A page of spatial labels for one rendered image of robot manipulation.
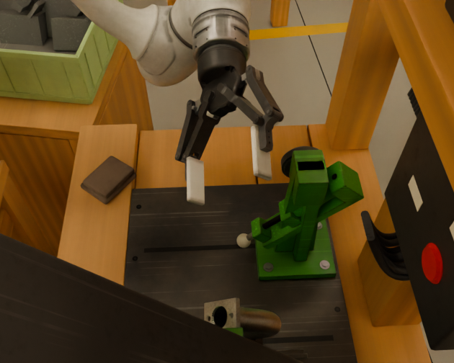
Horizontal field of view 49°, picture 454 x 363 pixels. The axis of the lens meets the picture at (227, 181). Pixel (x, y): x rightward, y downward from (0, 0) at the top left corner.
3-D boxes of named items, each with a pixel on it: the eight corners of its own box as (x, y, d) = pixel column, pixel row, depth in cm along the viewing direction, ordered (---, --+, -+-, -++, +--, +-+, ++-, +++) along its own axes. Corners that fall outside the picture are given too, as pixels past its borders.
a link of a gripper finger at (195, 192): (189, 155, 74) (186, 157, 74) (189, 200, 71) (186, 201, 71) (204, 160, 76) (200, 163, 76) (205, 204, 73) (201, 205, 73)
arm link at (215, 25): (220, -1, 72) (221, 33, 70) (261, 27, 78) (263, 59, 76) (179, 29, 78) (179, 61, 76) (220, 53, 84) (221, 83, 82)
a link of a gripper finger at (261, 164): (264, 133, 68) (268, 131, 67) (268, 181, 65) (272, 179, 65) (249, 127, 66) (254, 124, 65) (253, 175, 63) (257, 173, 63)
